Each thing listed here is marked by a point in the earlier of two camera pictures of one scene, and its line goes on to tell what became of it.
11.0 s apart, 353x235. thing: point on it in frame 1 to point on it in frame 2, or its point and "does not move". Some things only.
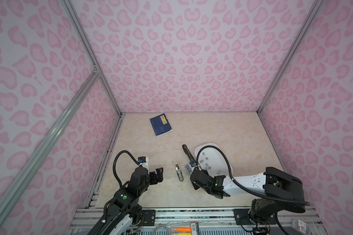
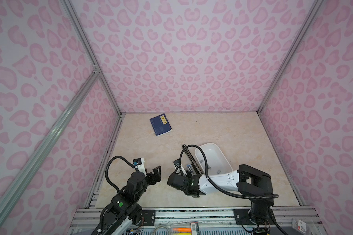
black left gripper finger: (159, 172) does not move
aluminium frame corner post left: (98, 68) does not move
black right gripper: (195, 187) to (188, 175)
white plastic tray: (210, 159) does not move
